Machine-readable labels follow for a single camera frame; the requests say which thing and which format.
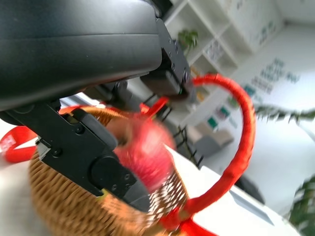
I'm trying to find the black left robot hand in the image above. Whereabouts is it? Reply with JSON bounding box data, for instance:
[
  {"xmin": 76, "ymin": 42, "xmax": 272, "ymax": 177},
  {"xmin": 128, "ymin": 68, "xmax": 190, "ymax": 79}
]
[{"xmin": 0, "ymin": 0, "xmax": 195, "ymax": 213}]

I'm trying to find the red apple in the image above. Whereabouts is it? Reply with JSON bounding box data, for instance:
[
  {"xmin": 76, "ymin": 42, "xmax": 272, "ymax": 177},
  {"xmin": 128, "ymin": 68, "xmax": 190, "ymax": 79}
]
[{"xmin": 113, "ymin": 117, "xmax": 177, "ymax": 195}]

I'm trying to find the wicker basket with red handle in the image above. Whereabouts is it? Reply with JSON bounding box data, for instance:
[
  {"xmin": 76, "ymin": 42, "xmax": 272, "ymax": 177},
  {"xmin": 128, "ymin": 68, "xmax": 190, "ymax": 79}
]
[{"xmin": 0, "ymin": 73, "xmax": 257, "ymax": 236}]

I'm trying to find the small green shelf plant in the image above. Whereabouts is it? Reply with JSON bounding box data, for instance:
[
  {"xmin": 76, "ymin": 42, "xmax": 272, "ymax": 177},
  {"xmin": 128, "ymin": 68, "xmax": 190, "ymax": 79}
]
[{"xmin": 177, "ymin": 29, "xmax": 199, "ymax": 56}]

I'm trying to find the white cubby shelf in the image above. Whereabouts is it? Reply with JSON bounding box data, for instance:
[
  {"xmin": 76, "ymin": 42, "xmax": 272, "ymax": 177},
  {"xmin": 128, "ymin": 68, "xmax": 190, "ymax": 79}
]
[{"xmin": 162, "ymin": 0, "xmax": 285, "ymax": 79}]

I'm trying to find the grey sofa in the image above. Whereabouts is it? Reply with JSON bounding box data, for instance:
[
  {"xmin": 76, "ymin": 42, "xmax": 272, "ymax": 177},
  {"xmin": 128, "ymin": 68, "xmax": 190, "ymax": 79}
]
[{"xmin": 193, "ymin": 122, "xmax": 235, "ymax": 158}]

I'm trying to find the monstera plant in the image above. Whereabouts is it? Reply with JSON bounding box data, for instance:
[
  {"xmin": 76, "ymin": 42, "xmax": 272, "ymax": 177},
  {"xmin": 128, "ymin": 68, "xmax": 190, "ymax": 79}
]
[{"xmin": 254, "ymin": 103, "xmax": 315, "ymax": 236}]

